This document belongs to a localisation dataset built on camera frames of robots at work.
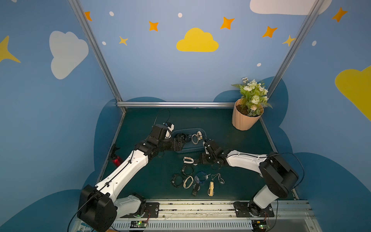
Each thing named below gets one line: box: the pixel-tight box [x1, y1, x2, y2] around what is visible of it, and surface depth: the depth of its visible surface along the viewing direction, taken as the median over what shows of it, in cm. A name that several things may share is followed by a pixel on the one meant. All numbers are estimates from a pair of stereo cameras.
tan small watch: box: [196, 130, 203, 140], surface depth 103 cm
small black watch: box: [185, 134, 192, 143], surface depth 103 cm
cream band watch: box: [183, 175, 194, 189], surface depth 84 cm
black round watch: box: [180, 163, 194, 177], surface depth 88 cm
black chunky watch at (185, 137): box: [175, 132, 192, 143], surface depth 103 cm
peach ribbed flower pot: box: [231, 98, 265, 131], surface depth 101 cm
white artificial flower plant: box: [231, 76, 273, 117], surface depth 96 cm
